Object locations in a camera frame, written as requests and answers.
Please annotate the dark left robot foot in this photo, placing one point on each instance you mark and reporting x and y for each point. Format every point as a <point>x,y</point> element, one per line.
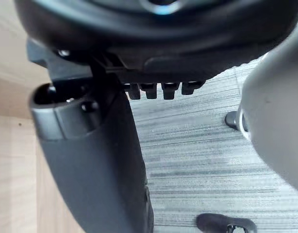
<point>217,222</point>

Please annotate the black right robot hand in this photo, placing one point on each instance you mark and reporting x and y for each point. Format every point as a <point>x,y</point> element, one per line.
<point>95,170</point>

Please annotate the light wooden cabinet side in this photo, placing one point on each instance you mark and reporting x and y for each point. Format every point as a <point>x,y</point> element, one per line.
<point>10,157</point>

